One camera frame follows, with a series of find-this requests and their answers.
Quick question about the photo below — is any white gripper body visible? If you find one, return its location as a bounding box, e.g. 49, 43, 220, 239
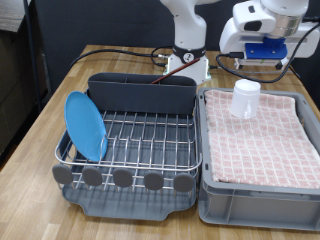
218, 18, 320, 60

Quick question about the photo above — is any white plastic cup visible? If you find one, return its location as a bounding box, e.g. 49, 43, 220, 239
228, 78, 262, 120

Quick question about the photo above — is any brown wooden spoon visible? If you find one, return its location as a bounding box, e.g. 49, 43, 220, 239
149, 55, 201, 85

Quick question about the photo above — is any teal plastic plate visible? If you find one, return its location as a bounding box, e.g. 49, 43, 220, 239
63, 90, 109, 163

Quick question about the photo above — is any pink checkered cloth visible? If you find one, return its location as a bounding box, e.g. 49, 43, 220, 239
203, 88, 320, 190

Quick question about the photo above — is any dark grey cutlery holder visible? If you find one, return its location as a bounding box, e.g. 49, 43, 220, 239
86, 72, 198, 116

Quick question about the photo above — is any dark backdrop curtain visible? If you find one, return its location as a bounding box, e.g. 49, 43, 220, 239
31, 0, 320, 111

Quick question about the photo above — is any grey plastic crate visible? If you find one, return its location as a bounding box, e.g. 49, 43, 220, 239
196, 86, 320, 232

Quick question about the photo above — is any grey plastic drain tray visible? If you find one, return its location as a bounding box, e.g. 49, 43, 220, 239
61, 93, 198, 222

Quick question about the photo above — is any black metal pole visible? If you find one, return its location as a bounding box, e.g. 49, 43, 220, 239
22, 0, 44, 115

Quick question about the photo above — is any brown cabinet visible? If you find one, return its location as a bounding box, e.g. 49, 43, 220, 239
0, 0, 52, 164

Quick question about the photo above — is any thin black hanging cable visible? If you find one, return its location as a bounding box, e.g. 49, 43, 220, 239
288, 64, 302, 80

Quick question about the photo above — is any grey cable on table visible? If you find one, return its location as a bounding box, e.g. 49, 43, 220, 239
209, 65, 297, 76

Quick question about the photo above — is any wrist camera on blue mount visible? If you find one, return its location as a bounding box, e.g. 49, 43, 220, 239
233, 35, 290, 71

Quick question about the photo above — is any black cable on table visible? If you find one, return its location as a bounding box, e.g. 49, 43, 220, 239
69, 45, 174, 69

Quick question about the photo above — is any metal wire dish rack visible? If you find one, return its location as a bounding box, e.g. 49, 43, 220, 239
51, 89, 204, 195

